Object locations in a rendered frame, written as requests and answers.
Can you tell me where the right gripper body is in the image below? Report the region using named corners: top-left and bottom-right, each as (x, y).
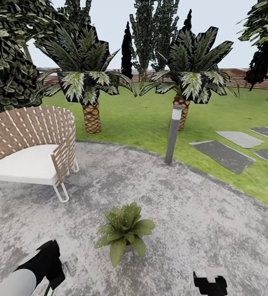
top-left (197, 277), bottom-right (227, 296)

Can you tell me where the insectifuge atomizer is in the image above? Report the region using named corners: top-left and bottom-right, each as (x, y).
top-left (44, 283), bottom-right (56, 296)

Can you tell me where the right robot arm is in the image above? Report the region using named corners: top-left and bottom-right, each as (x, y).
top-left (193, 268), bottom-right (228, 296)

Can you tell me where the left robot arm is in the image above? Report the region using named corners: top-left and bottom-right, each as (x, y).
top-left (0, 240), bottom-right (77, 296)

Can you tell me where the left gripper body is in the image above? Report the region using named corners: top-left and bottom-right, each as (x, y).
top-left (45, 260), bottom-right (65, 290)

